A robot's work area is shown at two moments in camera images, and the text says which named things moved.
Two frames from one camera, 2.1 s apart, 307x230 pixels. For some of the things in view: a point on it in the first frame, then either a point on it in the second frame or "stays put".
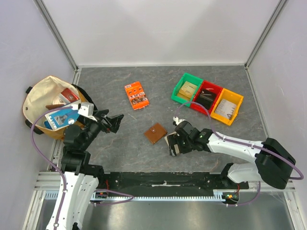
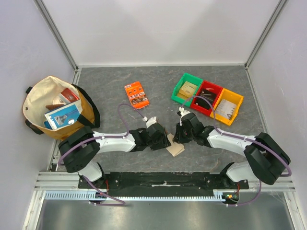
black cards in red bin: (206, 97) stays put
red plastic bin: (207, 95) stays put
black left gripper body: (93, 128) -> (161, 142)
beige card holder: (172, 140) stays put
